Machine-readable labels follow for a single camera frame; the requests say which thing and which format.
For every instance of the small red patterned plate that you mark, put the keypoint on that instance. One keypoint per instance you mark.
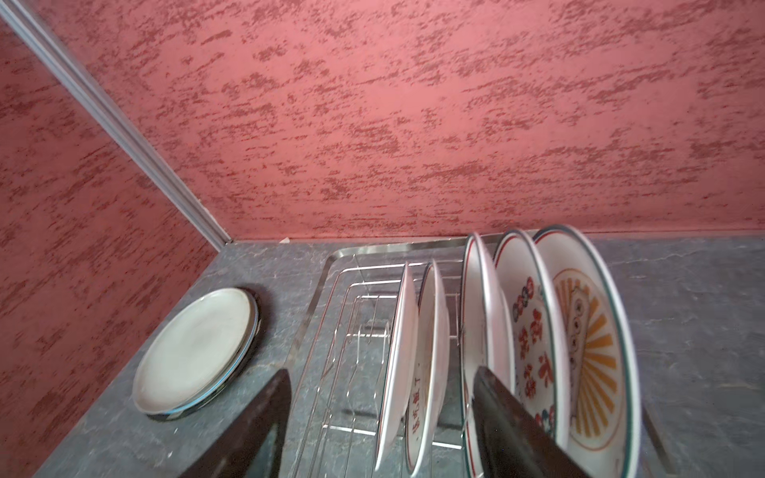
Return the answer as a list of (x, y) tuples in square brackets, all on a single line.
[(400, 367)]

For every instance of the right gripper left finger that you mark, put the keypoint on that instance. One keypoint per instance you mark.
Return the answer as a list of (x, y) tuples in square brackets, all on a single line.
[(253, 444)]

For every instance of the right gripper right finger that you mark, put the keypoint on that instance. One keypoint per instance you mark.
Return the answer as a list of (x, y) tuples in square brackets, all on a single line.
[(510, 442)]

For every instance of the floral white plate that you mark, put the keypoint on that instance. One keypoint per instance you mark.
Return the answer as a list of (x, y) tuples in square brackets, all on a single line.
[(484, 338)]

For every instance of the plain grey white plate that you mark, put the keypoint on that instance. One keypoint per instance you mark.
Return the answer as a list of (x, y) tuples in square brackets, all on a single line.
[(194, 349)]

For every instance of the dark striped rim plate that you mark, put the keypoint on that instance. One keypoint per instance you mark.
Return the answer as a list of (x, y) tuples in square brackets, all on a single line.
[(179, 416)]

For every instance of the wire dish rack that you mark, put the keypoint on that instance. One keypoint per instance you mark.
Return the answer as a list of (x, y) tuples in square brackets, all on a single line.
[(335, 416)]

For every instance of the left aluminium corner post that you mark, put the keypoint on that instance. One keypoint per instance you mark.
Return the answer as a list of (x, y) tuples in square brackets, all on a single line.
[(63, 64)]

